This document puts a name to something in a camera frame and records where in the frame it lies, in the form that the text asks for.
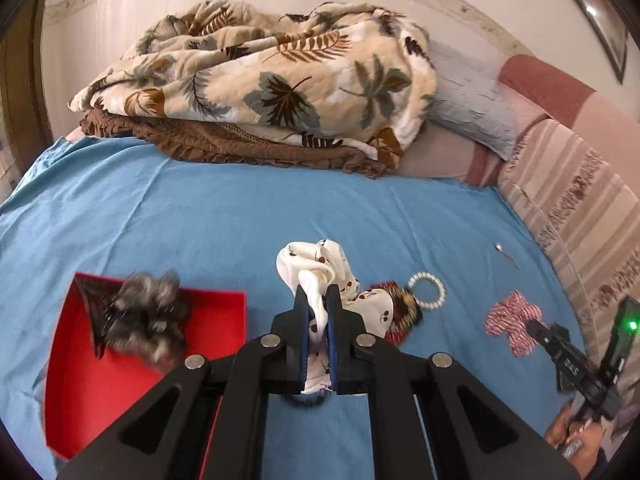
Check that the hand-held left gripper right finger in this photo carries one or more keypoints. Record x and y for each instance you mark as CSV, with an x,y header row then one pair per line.
x,y
331,360

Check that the mirror frame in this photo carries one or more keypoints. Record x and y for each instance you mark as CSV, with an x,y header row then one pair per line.
x,y
607,25

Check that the person's right hand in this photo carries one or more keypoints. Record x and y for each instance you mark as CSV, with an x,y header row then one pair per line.
x,y
560,430

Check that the red-white checked bow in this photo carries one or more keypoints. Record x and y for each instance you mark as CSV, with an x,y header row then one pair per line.
x,y
510,320

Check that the leaf-print blanket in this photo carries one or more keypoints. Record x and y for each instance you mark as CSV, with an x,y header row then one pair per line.
x,y
280,75

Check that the blue bed sheet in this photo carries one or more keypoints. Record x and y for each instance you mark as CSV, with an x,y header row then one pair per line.
x,y
200,220

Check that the brown ruffled blanket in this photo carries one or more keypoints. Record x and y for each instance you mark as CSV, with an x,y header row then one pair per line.
x,y
210,142

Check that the pink striped cushion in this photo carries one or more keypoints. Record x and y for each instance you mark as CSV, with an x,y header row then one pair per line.
x,y
545,80

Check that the small silver pin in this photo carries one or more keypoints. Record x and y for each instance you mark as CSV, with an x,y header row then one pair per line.
x,y
499,247

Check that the grey fuzzy hair claw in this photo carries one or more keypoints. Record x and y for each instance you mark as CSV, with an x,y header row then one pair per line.
x,y
150,310

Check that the red box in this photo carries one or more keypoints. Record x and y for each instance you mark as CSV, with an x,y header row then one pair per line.
x,y
85,400

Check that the white cherry-print scrunchie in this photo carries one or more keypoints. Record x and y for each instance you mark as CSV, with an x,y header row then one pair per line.
x,y
320,265

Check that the dark red patterned scrunchie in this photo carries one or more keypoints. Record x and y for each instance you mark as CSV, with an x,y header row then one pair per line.
x,y
400,332

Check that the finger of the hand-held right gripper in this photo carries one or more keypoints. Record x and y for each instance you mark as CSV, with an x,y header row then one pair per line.
x,y
560,355

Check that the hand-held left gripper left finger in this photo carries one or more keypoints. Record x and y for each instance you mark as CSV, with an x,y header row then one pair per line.
x,y
303,360

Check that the grey pillow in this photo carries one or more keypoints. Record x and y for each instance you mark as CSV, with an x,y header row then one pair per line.
x,y
470,100

